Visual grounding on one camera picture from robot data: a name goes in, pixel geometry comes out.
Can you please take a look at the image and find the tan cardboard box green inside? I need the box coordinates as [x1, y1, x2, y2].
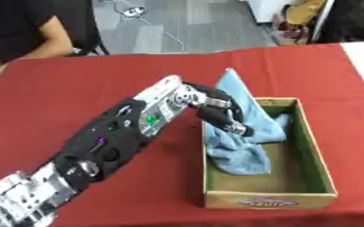
[201, 97, 341, 210]

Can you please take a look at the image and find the red bag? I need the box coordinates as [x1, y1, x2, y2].
[270, 12, 313, 46]

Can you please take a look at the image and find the white cabinet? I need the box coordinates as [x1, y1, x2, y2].
[245, 0, 296, 24]

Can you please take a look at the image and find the black office chair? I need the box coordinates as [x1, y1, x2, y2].
[51, 0, 113, 57]

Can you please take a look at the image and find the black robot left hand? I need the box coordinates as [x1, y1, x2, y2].
[177, 81, 256, 137]

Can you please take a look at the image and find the person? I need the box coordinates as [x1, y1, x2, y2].
[0, 0, 75, 90]

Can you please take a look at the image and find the tan bag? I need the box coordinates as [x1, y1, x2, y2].
[284, 0, 328, 26]

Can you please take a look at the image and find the white cable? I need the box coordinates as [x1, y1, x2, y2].
[99, 0, 188, 54]

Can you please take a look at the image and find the light blue towel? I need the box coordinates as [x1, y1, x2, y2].
[201, 67, 296, 176]

